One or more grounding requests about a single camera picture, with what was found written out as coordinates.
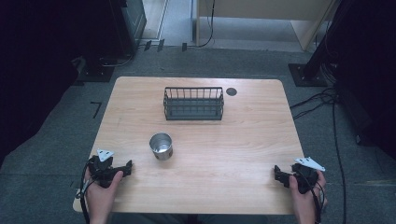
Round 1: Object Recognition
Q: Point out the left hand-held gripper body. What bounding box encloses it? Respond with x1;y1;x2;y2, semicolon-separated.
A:
86;148;127;189

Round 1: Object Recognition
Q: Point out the silver metal cup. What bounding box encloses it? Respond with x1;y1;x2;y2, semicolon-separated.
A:
148;132;174;161

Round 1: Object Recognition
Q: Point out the black hanging cable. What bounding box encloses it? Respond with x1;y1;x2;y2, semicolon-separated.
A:
197;0;217;49

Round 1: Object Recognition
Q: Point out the person's left hand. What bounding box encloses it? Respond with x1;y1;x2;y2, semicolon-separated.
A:
84;170;124;211

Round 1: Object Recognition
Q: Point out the black floor cable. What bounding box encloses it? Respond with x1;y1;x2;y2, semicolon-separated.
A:
332;99;348;224

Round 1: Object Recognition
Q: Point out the black stand base plate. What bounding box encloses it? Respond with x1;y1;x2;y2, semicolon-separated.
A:
288;63;329;88
76;55;117;84

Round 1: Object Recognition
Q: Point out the black metal stand post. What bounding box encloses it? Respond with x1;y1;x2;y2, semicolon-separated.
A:
303;0;354;80

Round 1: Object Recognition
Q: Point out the person's right hand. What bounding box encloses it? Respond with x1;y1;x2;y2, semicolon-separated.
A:
288;169;329;217

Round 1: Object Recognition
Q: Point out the black wire basket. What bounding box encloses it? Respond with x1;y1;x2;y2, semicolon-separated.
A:
163;86;225;121

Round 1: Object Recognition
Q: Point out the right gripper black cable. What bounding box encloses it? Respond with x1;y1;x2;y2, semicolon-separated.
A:
300;172;327;224

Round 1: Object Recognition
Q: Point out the bundle of black floor cables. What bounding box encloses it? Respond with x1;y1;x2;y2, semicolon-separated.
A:
289;87;339;121

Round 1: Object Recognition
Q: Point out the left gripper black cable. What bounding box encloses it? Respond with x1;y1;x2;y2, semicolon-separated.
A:
76;161;92;224

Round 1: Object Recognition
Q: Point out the dark curtain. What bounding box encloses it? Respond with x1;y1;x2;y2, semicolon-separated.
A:
334;0;396;161
0;0;125;169

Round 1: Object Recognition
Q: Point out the black cabinet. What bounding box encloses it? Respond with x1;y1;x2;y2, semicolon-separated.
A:
106;0;148;59

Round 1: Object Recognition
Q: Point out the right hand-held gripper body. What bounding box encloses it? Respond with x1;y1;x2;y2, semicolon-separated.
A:
290;156;327;195

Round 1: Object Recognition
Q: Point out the light wooden partition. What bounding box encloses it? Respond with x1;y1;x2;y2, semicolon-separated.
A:
195;0;340;52

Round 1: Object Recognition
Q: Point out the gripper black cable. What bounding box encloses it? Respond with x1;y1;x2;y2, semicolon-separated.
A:
300;172;327;224
76;161;92;224

